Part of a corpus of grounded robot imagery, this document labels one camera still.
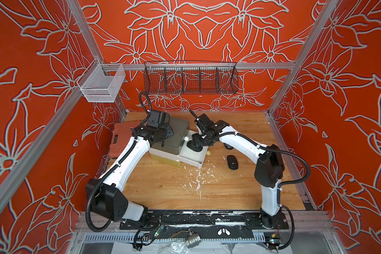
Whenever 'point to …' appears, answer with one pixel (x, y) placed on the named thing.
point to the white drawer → (188, 155)
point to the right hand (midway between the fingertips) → (196, 140)
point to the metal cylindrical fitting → (193, 239)
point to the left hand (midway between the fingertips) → (169, 129)
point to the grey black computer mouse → (228, 146)
